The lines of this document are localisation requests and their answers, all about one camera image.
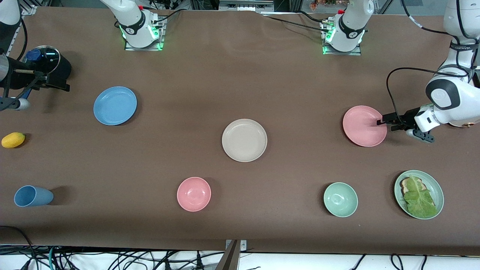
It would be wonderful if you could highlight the pink shallow bowl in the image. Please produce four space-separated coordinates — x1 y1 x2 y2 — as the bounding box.
342 105 387 147

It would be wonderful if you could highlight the blue shallow bowl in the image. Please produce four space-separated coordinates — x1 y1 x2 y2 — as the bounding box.
93 86 138 126

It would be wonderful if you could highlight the glass lid blue knob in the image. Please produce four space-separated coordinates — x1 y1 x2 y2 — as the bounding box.
26 46 61 72

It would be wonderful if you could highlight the beige toaster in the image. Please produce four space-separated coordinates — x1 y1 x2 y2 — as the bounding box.
448 119 480 129

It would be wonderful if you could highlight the toasted bread slice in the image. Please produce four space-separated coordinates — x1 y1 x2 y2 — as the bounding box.
400 177 426 195

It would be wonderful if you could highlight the yellow lemon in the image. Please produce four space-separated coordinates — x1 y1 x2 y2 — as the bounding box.
1 132 26 149

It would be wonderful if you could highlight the green plate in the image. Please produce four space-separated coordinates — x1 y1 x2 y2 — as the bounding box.
394 170 444 220

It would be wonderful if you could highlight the green lettuce leaf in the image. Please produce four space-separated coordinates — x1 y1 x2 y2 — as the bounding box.
403 175 438 218

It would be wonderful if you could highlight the small green deep bowl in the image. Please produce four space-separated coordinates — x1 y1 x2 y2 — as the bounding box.
324 182 359 218

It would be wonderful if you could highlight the blue plastic cup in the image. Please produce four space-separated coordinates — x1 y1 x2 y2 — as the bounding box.
14 185 54 207

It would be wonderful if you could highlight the beige shallow bowl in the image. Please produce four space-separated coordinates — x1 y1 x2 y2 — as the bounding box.
222 119 268 162

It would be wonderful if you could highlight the small pink deep bowl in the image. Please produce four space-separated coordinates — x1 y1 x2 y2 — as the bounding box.
177 177 212 212

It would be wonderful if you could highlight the black saucepan blue handle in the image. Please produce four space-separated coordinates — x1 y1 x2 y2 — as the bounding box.
37 46 72 85

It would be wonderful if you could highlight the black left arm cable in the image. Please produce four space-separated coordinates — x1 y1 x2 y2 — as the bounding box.
386 0 480 125

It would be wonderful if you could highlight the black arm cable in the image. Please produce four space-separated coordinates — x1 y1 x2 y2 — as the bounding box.
386 0 480 125
0 17 29 62

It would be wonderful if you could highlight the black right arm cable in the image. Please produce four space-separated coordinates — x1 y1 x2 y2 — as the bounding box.
0 17 29 62

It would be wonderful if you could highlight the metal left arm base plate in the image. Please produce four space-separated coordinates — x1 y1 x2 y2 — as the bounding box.
322 21 362 56

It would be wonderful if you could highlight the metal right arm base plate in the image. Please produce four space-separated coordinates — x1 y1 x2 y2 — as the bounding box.
124 17 166 51

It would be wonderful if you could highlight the black left base cable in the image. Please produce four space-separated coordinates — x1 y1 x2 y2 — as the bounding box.
268 16 332 33
299 10 327 24

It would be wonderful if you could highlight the black base cable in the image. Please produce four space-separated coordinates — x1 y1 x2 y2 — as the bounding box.
151 8 188 25
268 16 332 33
299 10 327 24

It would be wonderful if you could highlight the black right base cable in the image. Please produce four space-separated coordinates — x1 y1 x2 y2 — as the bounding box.
151 8 188 25

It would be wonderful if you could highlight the black floor cable loop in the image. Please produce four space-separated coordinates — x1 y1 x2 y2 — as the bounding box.
0 225 36 270

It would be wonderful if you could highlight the aluminium post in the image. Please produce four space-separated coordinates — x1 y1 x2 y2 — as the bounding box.
216 239 241 270

